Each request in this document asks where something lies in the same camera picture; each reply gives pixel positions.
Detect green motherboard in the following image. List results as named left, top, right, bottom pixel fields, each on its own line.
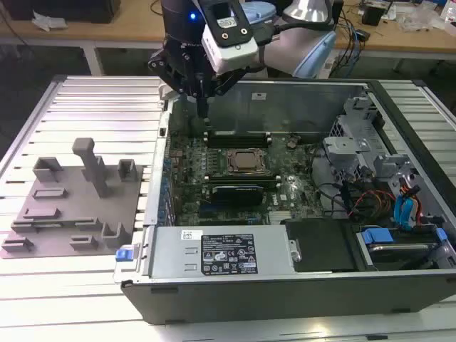
left=162, top=120, right=328, bottom=227

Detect large black equipment box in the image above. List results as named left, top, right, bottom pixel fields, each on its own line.
left=6, top=0, right=122, bottom=24

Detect clear plastic bags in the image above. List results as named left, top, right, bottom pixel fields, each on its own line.
left=398, top=5, right=446, bottom=31

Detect black RAM slot bank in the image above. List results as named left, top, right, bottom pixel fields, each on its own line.
left=205, top=130, right=272, bottom=150
left=205, top=173, right=281, bottom=190

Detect wooden workbench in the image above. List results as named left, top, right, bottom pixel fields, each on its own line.
left=0, top=0, right=456, bottom=51

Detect open black PC case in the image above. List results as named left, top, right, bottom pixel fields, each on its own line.
left=113, top=76, right=456, bottom=325

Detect silver CPU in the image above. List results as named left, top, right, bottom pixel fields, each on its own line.
left=235, top=152, right=260, bottom=169

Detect blue disk carrier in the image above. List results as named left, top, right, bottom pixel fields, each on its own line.
left=358, top=226, right=437, bottom=268

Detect black graphics card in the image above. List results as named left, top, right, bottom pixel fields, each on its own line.
left=209, top=183, right=265, bottom=207

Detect black internal cable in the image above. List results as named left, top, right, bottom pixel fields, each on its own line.
left=309, top=147, right=357, bottom=218

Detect small black box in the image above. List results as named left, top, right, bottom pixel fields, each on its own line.
left=361, top=6, right=386, bottom=26

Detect black plastic cover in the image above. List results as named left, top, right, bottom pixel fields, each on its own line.
left=280, top=217, right=357, bottom=274

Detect blue hanging cable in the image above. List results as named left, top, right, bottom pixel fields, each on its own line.
left=347, top=19, right=361, bottom=78

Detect black computer tower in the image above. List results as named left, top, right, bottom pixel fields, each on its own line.
left=329, top=0, right=345, bottom=33

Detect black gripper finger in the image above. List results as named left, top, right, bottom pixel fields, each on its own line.
left=203, top=67, right=247, bottom=118
left=147, top=48, right=204, bottom=118

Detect black camera cable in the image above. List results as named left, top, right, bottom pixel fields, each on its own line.
left=254, top=0, right=345, bottom=46

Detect white crumpled paper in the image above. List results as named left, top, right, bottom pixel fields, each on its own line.
left=31, top=9, right=68, bottom=32

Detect grey power supply unit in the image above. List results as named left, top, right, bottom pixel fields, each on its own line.
left=147, top=226, right=296, bottom=279

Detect grey metal drive cage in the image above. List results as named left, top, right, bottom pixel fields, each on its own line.
left=322, top=95, right=421, bottom=200

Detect grey parts rack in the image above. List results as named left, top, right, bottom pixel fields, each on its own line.
left=0, top=137, right=145, bottom=259

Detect silver chipset heatsink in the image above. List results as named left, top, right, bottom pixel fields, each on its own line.
left=267, top=209, right=294, bottom=226

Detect blue data cable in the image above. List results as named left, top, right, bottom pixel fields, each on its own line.
left=393, top=185, right=423, bottom=232

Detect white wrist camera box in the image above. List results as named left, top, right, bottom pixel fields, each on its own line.
left=201, top=0, right=259, bottom=76

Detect red yellow power wires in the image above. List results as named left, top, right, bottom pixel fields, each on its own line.
left=347, top=190, right=396, bottom=219

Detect metal CPU socket cover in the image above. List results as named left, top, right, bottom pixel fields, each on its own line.
left=226, top=147, right=268, bottom=175

